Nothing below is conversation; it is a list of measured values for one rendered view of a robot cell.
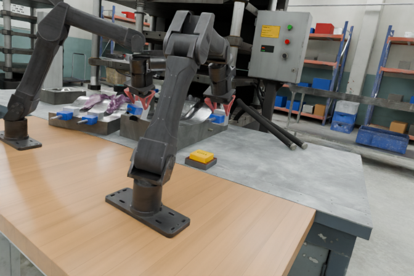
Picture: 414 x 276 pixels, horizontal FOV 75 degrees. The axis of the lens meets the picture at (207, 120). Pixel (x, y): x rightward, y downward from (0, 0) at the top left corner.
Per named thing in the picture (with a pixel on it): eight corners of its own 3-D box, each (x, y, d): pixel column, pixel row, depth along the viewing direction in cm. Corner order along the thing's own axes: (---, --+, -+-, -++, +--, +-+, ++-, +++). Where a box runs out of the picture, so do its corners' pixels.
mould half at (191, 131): (173, 152, 97) (177, 116, 94) (119, 135, 108) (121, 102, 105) (227, 129, 141) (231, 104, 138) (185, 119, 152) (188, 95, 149)
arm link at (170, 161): (141, 143, 61) (126, 150, 56) (176, 152, 59) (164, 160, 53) (138, 169, 62) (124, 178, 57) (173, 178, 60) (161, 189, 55)
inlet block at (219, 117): (212, 129, 92) (215, 114, 91) (199, 126, 94) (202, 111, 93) (227, 124, 104) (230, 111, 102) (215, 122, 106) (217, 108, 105)
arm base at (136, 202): (129, 160, 65) (104, 167, 60) (196, 189, 55) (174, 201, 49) (127, 190, 67) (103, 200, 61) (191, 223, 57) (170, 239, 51)
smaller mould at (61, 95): (54, 105, 145) (54, 92, 143) (37, 100, 151) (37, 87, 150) (85, 102, 163) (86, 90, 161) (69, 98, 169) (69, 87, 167)
